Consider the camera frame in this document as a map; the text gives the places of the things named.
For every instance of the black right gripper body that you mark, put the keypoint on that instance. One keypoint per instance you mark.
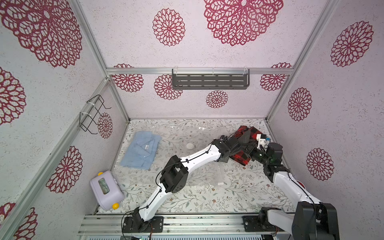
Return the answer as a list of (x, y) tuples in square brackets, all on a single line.
[(258, 149)]

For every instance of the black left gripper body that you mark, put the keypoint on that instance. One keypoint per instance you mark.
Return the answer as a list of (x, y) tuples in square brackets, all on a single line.
[(225, 161)]

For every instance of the red black plaid shirt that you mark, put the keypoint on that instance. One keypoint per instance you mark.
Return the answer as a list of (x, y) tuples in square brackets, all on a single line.
[(243, 157)]

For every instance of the dark grey shirt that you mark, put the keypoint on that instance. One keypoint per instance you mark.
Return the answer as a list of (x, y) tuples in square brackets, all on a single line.
[(244, 139)]

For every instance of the clear plastic vacuum bag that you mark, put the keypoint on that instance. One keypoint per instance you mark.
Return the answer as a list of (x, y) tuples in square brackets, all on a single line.
[(173, 177)]

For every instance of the light blue shirt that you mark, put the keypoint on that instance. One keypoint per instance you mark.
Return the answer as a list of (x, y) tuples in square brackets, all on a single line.
[(141, 152)]

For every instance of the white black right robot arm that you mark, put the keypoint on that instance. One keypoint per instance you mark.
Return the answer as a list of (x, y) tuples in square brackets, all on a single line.
[(313, 219)]

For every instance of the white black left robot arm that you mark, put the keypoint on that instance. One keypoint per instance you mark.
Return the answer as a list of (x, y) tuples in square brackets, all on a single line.
[(173, 177)]

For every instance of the red white mug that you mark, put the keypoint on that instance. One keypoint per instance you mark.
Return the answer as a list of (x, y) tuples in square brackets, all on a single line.
[(301, 184)]

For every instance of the lilac toy toaster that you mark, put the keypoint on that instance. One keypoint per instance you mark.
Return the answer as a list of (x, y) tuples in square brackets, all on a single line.
[(107, 191)]

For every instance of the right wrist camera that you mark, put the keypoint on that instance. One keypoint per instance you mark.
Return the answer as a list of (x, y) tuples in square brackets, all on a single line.
[(263, 142)]

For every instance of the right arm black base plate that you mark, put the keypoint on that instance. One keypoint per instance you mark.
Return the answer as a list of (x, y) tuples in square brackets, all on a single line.
[(258, 224)]

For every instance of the dark grey wall shelf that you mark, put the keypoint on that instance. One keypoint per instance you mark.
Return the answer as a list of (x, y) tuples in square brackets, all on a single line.
[(211, 81)]

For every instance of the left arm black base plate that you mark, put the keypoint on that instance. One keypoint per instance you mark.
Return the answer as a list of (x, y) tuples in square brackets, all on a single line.
[(135, 224)]

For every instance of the black wire wall rack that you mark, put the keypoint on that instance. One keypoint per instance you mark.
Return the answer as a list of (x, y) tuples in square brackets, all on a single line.
[(89, 117)]

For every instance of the aluminium mounting rail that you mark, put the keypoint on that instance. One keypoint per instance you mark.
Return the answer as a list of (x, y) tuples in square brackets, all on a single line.
[(176, 224)]

